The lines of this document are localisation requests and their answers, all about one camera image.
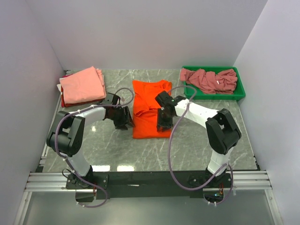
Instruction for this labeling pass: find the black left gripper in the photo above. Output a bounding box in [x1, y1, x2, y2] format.
[109, 106, 135, 130]

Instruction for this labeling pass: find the orange t-shirt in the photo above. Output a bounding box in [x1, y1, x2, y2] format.
[132, 80, 172, 139]

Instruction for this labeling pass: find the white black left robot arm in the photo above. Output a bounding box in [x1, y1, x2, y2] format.
[46, 93, 134, 188]

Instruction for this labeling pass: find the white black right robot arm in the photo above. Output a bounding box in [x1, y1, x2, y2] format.
[155, 91, 241, 187]

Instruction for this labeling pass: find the green plastic tray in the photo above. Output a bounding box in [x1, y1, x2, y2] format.
[182, 66, 246, 101]

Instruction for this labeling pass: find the folded pink t-shirt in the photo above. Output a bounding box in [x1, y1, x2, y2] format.
[59, 66, 107, 105]

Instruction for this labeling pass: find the dusty rose t-shirt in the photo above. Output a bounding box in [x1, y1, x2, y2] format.
[180, 68, 238, 94]

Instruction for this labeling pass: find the black base crossbar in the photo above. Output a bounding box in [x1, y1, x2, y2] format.
[66, 171, 232, 202]

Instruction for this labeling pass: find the folded white t-shirt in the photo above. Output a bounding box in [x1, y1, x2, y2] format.
[57, 76, 68, 95]

